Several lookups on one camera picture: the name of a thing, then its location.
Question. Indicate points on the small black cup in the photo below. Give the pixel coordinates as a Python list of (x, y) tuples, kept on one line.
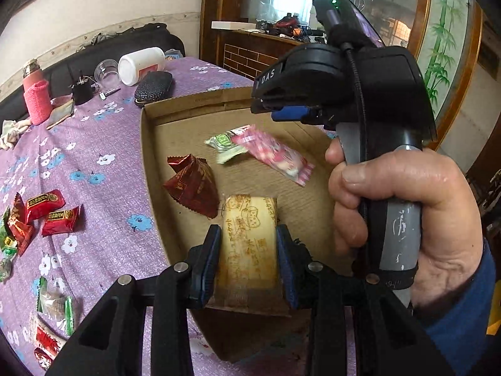
[(82, 94)]

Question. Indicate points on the pink bottle with knitted sleeve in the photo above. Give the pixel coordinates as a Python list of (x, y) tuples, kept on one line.
[(37, 102)]

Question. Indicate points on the small dark red snack packet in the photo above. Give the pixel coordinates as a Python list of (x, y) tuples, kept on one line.
[(42, 358)]

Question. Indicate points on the clear plastic bag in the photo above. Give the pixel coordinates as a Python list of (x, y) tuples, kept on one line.
[(174, 55)]

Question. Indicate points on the beige snack packet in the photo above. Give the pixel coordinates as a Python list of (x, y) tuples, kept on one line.
[(246, 250)]

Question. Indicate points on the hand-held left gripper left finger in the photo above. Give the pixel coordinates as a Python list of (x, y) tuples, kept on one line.
[(207, 266)]

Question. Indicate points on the dark red foil snack packet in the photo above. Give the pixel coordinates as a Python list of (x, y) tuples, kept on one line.
[(191, 184), (19, 227)]

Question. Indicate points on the black bag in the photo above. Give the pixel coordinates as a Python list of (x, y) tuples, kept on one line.
[(154, 26)]

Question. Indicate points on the small metal clipper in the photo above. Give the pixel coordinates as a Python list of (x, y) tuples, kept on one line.
[(102, 95)]

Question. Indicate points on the pink snack packet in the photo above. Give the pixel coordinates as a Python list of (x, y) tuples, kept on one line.
[(274, 156)]

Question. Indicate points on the small fabric pouch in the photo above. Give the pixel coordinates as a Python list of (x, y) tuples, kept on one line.
[(60, 115)]

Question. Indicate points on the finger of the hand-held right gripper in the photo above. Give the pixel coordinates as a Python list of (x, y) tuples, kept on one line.
[(289, 113)]

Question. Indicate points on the grey garment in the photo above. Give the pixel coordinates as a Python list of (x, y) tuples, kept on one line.
[(96, 40)]

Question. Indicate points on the green and white snack packet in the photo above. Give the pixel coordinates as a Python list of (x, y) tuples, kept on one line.
[(223, 143)]

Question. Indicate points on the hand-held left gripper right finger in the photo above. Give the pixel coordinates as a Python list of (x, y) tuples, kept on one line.
[(287, 266)]

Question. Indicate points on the clear plastic cup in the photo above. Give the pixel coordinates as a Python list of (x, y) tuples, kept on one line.
[(106, 74)]

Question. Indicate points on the black sofa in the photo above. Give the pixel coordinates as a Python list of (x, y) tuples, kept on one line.
[(129, 41)]

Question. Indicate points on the flat white box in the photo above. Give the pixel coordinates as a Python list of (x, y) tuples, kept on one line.
[(233, 24)]

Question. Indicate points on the clear green edged snack packet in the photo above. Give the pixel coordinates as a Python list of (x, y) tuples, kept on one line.
[(53, 303)]

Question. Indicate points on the person's right forearm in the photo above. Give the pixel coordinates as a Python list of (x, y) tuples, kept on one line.
[(462, 321)]

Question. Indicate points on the person's right hand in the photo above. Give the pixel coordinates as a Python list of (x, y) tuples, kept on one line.
[(438, 211)]

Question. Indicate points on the bamboo print glass panel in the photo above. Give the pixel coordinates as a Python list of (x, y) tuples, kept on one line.
[(446, 47)]

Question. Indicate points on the red and white snack packet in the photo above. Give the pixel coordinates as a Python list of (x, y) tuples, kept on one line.
[(47, 337)]

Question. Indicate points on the white crumpled cloth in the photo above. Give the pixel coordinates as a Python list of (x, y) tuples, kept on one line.
[(9, 135)]

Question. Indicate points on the cardboard box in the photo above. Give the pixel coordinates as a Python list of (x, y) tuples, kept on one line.
[(313, 211)]

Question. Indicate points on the black eyeglasses case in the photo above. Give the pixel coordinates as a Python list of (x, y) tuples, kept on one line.
[(152, 86)]

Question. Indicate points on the wooden framed glass panel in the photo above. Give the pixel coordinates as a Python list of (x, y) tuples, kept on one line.
[(211, 8)]

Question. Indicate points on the white plastic jar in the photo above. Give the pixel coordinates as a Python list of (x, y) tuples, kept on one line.
[(141, 64)]

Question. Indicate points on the brick pattern wooden ledge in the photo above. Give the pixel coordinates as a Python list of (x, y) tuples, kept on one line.
[(242, 53)]

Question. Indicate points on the purple floral tablecloth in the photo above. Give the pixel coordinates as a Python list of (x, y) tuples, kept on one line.
[(109, 188)]

